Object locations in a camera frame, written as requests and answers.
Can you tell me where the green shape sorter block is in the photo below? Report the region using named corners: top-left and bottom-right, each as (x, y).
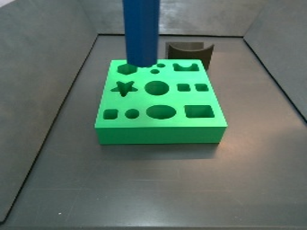
top-left (94, 59), bottom-right (228, 145)

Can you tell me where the dark curved block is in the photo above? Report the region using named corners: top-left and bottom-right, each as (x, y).
top-left (165, 41), bottom-right (214, 70)

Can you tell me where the blue hexagonal peg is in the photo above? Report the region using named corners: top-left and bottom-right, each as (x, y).
top-left (122, 0), bottom-right (158, 67)

